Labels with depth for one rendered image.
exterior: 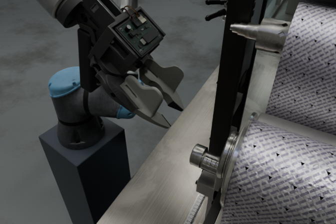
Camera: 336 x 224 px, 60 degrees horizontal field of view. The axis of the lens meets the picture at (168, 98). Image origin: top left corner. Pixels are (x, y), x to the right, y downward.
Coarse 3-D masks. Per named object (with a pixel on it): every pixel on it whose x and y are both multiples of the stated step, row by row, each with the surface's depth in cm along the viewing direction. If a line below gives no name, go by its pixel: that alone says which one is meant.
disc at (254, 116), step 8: (256, 112) 44; (248, 120) 39; (248, 128) 39; (240, 136) 38; (240, 144) 37; (232, 160) 37; (232, 168) 37; (224, 184) 37; (224, 192) 38; (224, 200) 40
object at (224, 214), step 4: (224, 212) 42; (224, 216) 42; (228, 216) 42; (232, 216) 41; (224, 220) 43; (228, 220) 42; (232, 220) 42; (236, 220) 42; (240, 220) 41; (244, 220) 41
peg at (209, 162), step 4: (204, 156) 45; (204, 160) 44; (208, 160) 44; (212, 160) 44; (216, 160) 44; (204, 164) 45; (208, 164) 44; (212, 164) 44; (216, 164) 44; (216, 168) 44
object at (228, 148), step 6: (234, 132) 43; (228, 138) 42; (234, 138) 42; (228, 144) 41; (222, 150) 41; (228, 150) 41; (222, 156) 41; (228, 156) 40; (222, 162) 41; (222, 168) 41; (216, 174) 43; (222, 174) 42
